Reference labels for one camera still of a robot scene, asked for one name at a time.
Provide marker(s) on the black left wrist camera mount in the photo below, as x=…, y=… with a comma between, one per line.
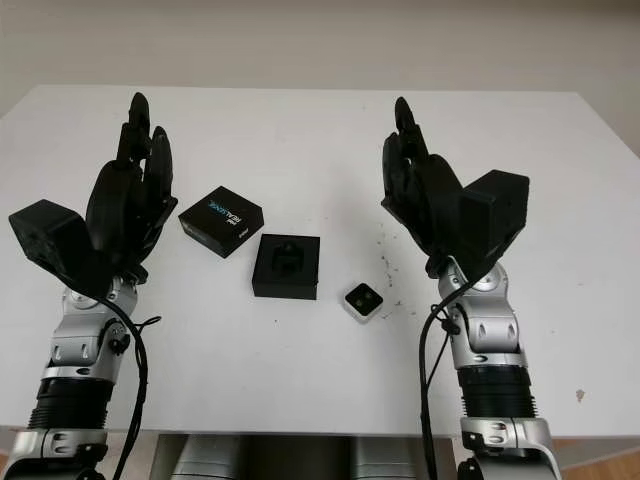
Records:
x=45, y=235

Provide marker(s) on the black box base foam insert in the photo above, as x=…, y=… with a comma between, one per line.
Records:
x=285, y=285

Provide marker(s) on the black RealSense box lid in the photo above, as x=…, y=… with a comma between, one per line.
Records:
x=222, y=220

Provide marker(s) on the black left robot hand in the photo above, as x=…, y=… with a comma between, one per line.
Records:
x=120, y=200

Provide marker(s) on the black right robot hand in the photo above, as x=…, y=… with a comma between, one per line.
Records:
x=425, y=200

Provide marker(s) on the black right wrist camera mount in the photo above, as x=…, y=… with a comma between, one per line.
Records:
x=495, y=210

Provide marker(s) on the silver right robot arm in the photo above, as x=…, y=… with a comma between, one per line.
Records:
x=492, y=340

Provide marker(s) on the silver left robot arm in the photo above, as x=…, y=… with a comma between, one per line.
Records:
x=75, y=345

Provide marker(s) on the silver black robot torso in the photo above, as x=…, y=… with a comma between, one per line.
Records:
x=300, y=457

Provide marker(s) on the small silver depth camera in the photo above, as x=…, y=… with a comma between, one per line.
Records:
x=363, y=302

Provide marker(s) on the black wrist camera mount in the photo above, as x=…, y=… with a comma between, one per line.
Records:
x=495, y=210
x=45, y=235

